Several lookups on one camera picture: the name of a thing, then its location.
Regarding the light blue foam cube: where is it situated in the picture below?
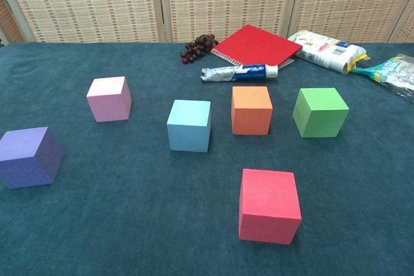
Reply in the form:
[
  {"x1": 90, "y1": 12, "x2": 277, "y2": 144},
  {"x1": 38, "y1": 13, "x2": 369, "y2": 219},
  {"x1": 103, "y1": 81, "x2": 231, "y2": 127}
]
[{"x1": 166, "y1": 99, "x2": 212, "y2": 153}]

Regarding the orange foam cube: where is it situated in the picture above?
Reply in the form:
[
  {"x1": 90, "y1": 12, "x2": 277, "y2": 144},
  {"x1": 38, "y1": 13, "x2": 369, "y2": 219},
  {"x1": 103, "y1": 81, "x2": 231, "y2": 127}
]
[{"x1": 230, "y1": 85, "x2": 274, "y2": 136}]

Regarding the pink foam cube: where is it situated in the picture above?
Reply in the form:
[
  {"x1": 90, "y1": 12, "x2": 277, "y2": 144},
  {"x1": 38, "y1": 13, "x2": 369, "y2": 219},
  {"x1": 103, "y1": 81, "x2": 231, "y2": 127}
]
[{"x1": 85, "y1": 76, "x2": 133, "y2": 123}]

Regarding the green foam cube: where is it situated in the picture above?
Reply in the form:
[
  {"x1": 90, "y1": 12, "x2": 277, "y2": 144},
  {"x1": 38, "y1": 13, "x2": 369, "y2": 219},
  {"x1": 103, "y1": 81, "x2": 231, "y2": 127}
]
[{"x1": 292, "y1": 87, "x2": 350, "y2": 138}]

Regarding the purple foam cube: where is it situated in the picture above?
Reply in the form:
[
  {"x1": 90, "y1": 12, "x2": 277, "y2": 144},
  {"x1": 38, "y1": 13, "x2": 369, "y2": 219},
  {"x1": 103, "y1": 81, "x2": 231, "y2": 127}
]
[{"x1": 0, "y1": 126, "x2": 64, "y2": 189}]

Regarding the blue white toothpaste tube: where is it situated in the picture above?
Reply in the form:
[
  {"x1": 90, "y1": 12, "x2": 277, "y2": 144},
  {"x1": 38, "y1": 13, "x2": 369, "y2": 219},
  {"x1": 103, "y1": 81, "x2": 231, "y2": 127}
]
[{"x1": 201, "y1": 64, "x2": 279, "y2": 83}]

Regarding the dark red grape bunch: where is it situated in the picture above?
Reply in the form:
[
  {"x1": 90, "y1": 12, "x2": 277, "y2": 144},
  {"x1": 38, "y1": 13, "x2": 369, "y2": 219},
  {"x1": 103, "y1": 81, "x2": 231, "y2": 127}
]
[{"x1": 180, "y1": 33, "x2": 219, "y2": 65}]

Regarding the red spiral notebook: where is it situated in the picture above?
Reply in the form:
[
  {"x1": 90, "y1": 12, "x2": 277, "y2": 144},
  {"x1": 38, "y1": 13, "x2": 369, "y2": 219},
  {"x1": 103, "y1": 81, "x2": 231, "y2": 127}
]
[{"x1": 210, "y1": 24, "x2": 303, "y2": 70}]

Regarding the red foam cube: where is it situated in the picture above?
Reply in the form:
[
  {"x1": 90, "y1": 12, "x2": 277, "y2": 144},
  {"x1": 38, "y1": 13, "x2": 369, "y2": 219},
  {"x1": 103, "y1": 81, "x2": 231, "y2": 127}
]
[{"x1": 238, "y1": 168, "x2": 303, "y2": 245}]

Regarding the teal felt table cloth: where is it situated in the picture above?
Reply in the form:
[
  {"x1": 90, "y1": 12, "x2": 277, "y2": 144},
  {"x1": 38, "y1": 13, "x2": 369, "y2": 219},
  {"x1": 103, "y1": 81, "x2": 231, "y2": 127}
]
[{"x1": 0, "y1": 41, "x2": 414, "y2": 276}]

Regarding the white yellow-edged snack bag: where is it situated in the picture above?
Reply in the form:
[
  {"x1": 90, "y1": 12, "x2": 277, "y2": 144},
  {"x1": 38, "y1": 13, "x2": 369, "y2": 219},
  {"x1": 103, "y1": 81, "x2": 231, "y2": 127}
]
[{"x1": 287, "y1": 29, "x2": 371, "y2": 74}]

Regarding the teal clear snack bag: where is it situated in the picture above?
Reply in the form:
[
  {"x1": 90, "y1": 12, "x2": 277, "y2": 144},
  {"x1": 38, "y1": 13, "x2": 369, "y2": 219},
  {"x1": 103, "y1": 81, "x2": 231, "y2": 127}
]
[{"x1": 351, "y1": 53, "x2": 414, "y2": 104}]

